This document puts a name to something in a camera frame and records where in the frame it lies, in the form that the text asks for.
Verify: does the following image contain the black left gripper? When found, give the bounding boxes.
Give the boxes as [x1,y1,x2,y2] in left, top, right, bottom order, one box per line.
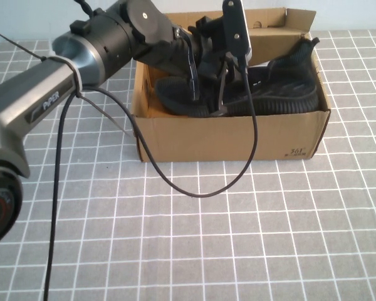
[175,15,239,118]

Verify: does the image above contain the black knit sneaker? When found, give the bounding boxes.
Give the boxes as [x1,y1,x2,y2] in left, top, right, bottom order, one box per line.
[155,37,321,119]

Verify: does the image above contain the brown cardboard shoe box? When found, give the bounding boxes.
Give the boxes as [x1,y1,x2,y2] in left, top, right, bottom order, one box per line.
[130,8,332,163]

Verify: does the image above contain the white zip tie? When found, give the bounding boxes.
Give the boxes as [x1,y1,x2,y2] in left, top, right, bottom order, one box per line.
[51,55,135,139]

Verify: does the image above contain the grey white-checked tablecloth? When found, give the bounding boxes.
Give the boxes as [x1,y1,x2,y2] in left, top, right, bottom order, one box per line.
[0,28,376,301]

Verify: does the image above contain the black zip tie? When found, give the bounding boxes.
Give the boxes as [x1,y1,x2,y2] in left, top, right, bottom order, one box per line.
[0,31,56,63]

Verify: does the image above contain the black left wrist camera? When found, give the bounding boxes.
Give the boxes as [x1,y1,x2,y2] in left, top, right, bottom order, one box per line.
[221,0,253,61]

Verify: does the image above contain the thin black camera cable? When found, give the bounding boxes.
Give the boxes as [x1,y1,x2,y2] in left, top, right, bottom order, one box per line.
[43,53,259,301]

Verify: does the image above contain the black twisted cable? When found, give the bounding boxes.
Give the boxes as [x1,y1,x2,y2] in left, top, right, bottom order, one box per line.
[73,0,97,16]

